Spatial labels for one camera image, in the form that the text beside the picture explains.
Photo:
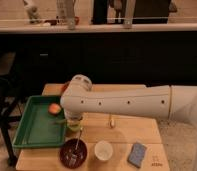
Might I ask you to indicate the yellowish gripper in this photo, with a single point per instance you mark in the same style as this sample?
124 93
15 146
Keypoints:
73 119

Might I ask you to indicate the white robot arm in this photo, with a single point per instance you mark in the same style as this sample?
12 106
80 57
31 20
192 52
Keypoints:
174 102

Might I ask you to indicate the small green cup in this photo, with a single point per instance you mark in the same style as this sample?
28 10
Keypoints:
74 127

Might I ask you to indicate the orange peach fruit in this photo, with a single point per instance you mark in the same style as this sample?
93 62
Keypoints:
54 109

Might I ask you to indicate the dark brown bowl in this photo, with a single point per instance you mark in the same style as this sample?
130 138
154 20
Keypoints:
66 151

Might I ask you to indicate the green plastic tray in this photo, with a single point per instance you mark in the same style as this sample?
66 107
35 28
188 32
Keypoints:
37 127

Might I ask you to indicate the metal fork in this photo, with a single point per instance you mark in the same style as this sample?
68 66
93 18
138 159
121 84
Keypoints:
74 153

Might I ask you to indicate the white cup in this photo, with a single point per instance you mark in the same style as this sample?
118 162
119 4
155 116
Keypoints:
103 150

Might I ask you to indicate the blue sponge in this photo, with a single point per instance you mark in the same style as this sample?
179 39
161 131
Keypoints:
137 154

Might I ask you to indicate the black chair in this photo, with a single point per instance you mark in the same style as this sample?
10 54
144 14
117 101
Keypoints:
6 119

